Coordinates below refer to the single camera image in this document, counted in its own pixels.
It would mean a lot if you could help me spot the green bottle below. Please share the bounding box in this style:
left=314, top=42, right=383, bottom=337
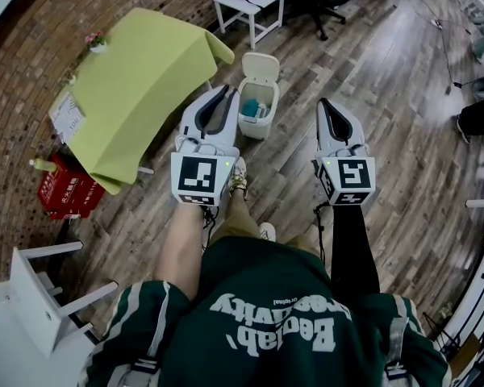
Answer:
left=28, top=157, right=59, bottom=174

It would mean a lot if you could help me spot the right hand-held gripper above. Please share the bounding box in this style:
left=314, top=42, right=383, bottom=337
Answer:
left=314, top=98, right=377, bottom=207

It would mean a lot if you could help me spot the person's right shoe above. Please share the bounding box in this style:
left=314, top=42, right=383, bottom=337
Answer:
left=257, top=222, right=277, bottom=243

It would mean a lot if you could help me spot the white lidded trash bin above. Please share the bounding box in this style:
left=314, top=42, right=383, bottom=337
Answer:
left=236, top=77, right=281, bottom=141

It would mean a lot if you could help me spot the black office chair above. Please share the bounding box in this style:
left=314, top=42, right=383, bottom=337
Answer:
left=286, top=0, right=358, bottom=42

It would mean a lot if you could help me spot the person's left leg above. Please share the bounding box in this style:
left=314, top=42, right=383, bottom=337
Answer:
left=227, top=189, right=251, bottom=222

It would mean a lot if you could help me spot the red box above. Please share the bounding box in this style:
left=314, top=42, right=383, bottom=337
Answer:
left=37, top=153, right=106, bottom=221

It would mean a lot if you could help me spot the person's left forearm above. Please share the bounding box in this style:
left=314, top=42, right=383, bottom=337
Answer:
left=151, top=202, right=223, bottom=302

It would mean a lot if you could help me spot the white paper sign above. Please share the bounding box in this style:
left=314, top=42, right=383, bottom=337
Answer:
left=48, top=91, right=88, bottom=145

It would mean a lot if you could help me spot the black floor cable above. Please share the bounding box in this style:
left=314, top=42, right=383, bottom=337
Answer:
left=411, top=0, right=465, bottom=93

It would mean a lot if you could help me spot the person's left shoe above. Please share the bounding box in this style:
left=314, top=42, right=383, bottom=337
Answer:
left=227, top=156, right=249, bottom=202

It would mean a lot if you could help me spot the person's shoe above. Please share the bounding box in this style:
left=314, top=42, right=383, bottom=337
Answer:
left=257, top=222, right=277, bottom=243
left=227, top=156, right=249, bottom=202
left=455, top=114, right=473, bottom=145

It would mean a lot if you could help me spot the white railing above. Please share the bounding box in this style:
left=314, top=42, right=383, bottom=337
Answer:
left=427, top=198, right=484, bottom=356

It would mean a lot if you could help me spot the round pale green tabletop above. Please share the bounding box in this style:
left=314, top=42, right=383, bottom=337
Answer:
left=240, top=52, right=281, bottom=85

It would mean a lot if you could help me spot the pink flower pot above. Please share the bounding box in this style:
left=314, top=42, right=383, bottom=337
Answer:
left=84, top=31, right=108, bottom=54

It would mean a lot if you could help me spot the person's right forearm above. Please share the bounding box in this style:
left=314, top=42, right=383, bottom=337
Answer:
left=328, top=202, right=382, bottom=298

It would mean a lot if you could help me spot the green tablecloth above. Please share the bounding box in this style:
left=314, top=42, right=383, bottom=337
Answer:
left=65, top=7, right=236, bottom=196

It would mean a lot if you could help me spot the person's green shirt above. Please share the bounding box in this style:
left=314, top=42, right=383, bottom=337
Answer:
left=80, top=235, right=453, bottom=387

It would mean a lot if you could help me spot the teal packet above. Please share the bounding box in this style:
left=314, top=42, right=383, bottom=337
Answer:
left=241, top=98, right=264, bottom=119

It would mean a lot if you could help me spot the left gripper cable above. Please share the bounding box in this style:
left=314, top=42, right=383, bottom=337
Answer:
left=200, top=205, right=221, bottom=252

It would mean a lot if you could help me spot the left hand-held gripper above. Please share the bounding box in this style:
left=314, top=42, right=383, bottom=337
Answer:
left=170, top=85, right=241, bottom=208

